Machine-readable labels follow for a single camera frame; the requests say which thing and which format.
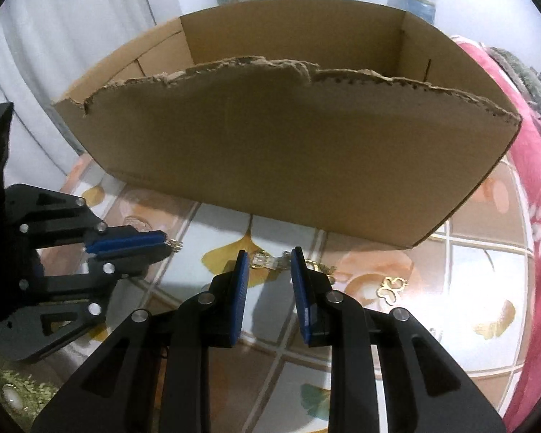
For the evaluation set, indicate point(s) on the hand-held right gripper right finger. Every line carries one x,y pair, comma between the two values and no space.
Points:
300,297

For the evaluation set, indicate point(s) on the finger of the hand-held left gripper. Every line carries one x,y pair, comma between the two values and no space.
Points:
126,240
130,264

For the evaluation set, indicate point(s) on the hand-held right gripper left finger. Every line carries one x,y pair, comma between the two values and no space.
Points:
239,297

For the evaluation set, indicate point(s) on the gold outline clover charm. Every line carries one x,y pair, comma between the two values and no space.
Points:
387,295

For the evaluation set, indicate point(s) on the brown cardboard box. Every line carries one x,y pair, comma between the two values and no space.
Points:
297,158

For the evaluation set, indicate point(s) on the white curtain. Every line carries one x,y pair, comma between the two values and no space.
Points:
49,54

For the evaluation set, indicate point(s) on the printed leaf tablecloth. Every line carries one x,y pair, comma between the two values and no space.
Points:
478,257

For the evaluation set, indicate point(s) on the grey green pillow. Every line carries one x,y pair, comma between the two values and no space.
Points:
523,76

